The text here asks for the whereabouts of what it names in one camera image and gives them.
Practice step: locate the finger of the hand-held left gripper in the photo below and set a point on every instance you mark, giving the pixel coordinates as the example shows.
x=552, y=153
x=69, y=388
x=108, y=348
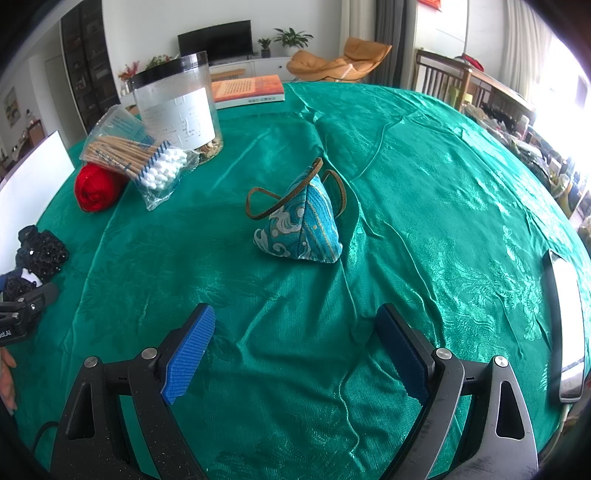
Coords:
x=39, y=297

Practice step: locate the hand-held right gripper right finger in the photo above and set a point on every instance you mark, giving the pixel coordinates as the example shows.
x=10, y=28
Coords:
x=401, y=350

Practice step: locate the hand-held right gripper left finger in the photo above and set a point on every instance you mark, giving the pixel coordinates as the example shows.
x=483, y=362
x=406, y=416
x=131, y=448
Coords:
x=189, y=355

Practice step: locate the blue triangular pouch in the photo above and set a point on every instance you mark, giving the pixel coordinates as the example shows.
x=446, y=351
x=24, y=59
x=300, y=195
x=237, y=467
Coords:
x=304, y=221

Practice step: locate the person's left hand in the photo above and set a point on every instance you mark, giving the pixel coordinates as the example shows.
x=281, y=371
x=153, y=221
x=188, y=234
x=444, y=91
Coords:
x=7, y=378

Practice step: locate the black lace cloth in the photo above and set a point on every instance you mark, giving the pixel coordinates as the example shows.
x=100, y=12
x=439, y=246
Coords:
x=41, y=251

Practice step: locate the white board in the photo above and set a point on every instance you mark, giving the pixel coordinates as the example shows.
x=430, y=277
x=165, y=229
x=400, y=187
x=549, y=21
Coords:
x=32, y=184

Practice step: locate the red yarn ball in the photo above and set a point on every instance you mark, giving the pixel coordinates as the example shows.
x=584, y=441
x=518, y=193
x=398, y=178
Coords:
x=97, y=189

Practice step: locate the silver smartphone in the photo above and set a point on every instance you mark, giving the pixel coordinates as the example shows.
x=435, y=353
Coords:
x=565, y=323

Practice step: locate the green tablecloth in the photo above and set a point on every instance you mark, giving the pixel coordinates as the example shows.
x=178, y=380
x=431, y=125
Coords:
x=438, y=184

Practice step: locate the cotton swab bag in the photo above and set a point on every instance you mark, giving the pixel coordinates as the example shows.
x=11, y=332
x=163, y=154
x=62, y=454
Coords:
x=138, y=157

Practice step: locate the clear plastic jar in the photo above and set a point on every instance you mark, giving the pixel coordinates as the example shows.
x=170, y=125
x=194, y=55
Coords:
x=178, y=106

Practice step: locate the dark display cabinet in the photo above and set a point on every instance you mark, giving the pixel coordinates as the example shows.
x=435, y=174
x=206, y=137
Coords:
x=87, y=60

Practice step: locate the red flower vase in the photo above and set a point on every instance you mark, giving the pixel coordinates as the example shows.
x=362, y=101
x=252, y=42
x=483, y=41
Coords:
x=128, y=71

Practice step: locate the bushy green plant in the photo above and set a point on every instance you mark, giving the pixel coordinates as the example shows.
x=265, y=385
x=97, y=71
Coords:
x=159, y=61

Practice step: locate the orange book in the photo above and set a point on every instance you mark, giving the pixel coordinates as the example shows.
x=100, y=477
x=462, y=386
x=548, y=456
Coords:
x=247, y=90

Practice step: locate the wooden chair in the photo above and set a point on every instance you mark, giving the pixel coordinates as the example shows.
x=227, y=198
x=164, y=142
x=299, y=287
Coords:
x=466, y=78

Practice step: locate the orange lounge chair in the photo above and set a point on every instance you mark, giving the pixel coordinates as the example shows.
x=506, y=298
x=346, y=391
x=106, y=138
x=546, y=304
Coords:
x=341, y=62

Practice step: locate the black television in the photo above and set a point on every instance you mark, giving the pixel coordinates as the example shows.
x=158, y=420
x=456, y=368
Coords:
x=214, y=39

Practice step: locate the small potted plant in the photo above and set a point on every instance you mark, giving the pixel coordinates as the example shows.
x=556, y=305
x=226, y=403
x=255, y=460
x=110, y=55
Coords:
x=264, y=46

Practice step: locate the grey curtain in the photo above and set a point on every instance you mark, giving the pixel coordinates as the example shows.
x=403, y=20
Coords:
x=388, y=27

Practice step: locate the large potted plant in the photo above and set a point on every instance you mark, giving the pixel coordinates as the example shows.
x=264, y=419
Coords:
x=293, y=38

